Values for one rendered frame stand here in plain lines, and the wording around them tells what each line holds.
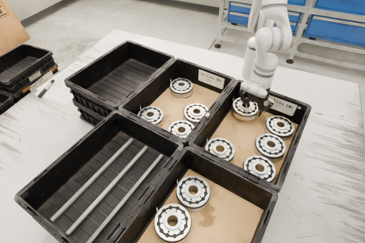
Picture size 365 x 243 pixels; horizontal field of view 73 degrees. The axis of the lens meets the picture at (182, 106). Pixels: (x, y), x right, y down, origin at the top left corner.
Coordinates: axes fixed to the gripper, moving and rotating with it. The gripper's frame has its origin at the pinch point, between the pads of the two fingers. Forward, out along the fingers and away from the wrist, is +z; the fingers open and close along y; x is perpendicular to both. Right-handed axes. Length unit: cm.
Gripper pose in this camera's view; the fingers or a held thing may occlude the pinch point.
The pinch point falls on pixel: (252, 110)
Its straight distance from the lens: 100.6
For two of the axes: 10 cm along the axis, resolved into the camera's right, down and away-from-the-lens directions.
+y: -8.0, -4.2, 4.2
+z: 0.1, 7.0, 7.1
